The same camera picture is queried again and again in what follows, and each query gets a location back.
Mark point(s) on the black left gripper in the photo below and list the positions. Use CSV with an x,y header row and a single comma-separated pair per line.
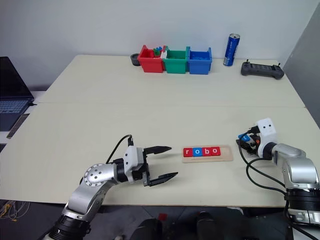
x,y
146,172

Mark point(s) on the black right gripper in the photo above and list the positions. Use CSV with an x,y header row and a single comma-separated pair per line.
x,y
254,150

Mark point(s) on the blue letter t block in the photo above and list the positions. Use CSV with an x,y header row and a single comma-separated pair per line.
x,y
246,137

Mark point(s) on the red letter o block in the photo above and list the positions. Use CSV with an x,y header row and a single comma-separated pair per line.
x,y
215,151

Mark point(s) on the red letter b block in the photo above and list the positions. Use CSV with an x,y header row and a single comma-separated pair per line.
x,y
206,151

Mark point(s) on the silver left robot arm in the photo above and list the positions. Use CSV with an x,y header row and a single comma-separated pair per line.
x,y
92,180

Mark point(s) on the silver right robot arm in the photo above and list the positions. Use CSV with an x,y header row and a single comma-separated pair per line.
x,y
300,170

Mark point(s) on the wooden letter tray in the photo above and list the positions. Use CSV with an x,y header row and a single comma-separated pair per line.
x,y
226,155

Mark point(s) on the red letter r block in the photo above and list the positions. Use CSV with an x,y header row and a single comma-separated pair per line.
x,y
188,152

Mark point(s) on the blue letter o block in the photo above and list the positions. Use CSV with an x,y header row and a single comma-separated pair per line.
x,y
197,152

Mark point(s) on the small red object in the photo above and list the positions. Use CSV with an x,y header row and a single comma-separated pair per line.
x,y
162,216

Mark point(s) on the dark rounded shape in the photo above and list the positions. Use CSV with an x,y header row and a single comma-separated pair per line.
x,y
147,230
206,226

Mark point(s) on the grey handheld controller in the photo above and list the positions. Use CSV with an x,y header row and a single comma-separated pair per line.
x,y
262,70

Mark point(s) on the blue plastic bin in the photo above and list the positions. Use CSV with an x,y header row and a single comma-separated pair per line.
x,y
199,66

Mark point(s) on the blue drink can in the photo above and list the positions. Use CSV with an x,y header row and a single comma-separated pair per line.
x,y
231,51

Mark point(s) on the blue brick plate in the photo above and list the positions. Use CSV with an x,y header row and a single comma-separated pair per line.
x,y
199,56

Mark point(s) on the green plastic bin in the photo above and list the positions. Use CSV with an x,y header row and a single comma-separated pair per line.
x,y
176,65

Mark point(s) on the red plastic bin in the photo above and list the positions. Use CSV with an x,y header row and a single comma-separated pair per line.
x,y
151,63

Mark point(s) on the black round holder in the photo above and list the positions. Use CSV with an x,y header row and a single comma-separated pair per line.
x,y
135,60

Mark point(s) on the white plastic piece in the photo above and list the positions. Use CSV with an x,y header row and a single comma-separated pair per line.
x,y
164,53

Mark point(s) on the green toy brick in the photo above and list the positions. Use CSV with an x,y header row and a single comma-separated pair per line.
x,y
157,52

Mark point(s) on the blue toy brick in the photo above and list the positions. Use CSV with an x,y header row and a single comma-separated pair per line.
x,y
158,48

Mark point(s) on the smartphone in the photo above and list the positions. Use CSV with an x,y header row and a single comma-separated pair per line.
x,y
18,125

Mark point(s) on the dark laptop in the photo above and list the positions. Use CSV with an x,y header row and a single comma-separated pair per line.
x,y
11,95

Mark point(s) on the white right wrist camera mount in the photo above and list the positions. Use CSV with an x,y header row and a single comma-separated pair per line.
x,y
266,130

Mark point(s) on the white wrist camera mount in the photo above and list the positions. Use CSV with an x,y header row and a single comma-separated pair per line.
x,y
266,130
131,157

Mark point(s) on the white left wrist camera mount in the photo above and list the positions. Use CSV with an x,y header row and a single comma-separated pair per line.
x,y
131,157

